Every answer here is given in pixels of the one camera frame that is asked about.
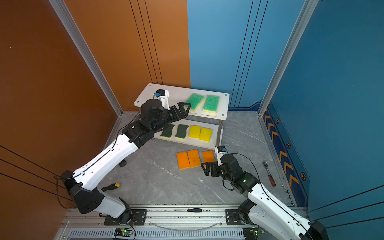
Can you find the left green circuit board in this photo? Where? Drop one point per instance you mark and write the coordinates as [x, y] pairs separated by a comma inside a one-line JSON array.
[[124, 234]]

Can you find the black screwdriver on rail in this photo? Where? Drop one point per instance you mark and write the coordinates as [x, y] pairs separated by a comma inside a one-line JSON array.
[[194, 210]]

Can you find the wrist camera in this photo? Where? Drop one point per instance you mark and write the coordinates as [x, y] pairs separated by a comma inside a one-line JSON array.
[[220, 151], [163, 96]]

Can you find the orange sponge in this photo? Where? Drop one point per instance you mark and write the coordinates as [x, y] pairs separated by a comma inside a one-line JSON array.
[[183, 160], [208, 156], [194, 158]]

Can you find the right aluminium corner post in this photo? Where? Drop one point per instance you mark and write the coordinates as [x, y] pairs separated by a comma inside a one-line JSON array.
[[301, 23]]

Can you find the aluminium corner post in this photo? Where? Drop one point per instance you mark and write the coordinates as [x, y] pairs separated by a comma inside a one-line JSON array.
[[74, 32], [301, 23]]

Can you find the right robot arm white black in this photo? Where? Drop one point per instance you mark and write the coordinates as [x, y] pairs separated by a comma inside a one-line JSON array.
[[261, 207]]

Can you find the green circuit board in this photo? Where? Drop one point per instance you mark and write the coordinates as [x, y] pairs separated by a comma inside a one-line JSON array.
[[124, 234], [252, 233]]

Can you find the green wavy sponge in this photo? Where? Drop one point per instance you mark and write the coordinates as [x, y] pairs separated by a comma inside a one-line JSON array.
[[167, 132], [181, 132]]

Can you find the red handled ratchet tool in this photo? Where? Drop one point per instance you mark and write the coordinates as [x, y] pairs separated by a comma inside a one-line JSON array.
[[272, 181]]

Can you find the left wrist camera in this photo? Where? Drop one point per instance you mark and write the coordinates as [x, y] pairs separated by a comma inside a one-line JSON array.
[[163, 96]]

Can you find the brown sponge by wall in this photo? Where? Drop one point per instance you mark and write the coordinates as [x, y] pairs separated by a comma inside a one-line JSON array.
[[122, 163]]

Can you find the left aluminium corner post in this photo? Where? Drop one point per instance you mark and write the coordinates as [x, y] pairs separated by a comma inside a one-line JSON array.
[[74, 32]]

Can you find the light green sponge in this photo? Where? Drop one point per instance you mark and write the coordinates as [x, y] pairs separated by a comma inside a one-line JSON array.
[[195, 100], [211, 104]]

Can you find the white two-tier shelf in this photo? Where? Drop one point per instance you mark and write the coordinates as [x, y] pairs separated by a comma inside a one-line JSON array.
[[196, 118]]

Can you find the right green circuit board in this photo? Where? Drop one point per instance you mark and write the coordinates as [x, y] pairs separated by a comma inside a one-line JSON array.
[[252, 233]]

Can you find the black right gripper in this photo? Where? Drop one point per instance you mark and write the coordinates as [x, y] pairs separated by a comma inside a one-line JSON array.
[[209, 165]]

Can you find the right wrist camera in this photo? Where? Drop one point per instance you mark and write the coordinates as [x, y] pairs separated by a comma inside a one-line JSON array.
[[220, 151]]

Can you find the yellow black handled screwdriver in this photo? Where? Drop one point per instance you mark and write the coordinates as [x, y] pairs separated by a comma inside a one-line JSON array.
[[111, 187]]

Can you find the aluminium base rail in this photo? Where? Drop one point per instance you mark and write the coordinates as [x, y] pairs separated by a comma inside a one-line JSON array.
[[161, 222]]

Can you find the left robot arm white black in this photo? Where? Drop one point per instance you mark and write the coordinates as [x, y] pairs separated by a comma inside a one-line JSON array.
[[82, 184]]

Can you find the yellow sponge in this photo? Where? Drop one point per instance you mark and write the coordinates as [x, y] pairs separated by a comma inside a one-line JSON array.
[[195, 132], [205, 135]]

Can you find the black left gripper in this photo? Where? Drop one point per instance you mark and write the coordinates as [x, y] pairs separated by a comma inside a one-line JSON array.
[[183, 113]]

